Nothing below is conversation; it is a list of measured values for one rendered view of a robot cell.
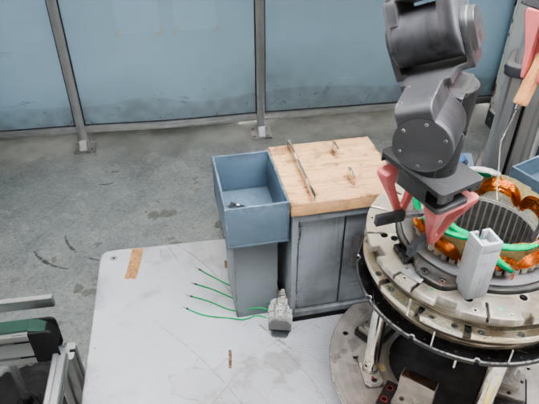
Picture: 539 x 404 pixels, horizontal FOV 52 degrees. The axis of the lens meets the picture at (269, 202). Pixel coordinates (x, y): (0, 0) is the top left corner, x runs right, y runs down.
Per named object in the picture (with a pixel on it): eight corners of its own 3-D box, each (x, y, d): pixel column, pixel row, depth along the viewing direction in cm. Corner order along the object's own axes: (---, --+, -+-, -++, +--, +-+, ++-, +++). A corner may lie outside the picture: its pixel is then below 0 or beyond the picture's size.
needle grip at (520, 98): (524, 107, 64) (549, 57, 62) (510, 101, 65) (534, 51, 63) (528, 107, 66) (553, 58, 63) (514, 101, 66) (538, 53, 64)
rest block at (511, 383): (495, 397, 89) (499, 389, 87) (496, 371, 93) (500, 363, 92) (523, 406, 88) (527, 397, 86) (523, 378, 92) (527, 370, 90)
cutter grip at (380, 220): (375, 227, 69) (377, 218, 68) (373, 223, 70) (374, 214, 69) (404, 221, 70) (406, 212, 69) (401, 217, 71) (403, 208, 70)
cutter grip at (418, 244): (410, 258, 65) (412, 248, 64) (404, 254, 66) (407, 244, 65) (429, 241, 67) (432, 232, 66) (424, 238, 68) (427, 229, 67)
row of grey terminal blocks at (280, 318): (290, 338, 103) (291, 323, 100) (265, 336, 103) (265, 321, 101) (295, 300, 111) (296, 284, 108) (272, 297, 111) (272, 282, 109)
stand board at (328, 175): (291, 217, 90) (291, 206, 89) (267, 157, 105) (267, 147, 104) (405, 202, 94) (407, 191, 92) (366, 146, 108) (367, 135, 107)
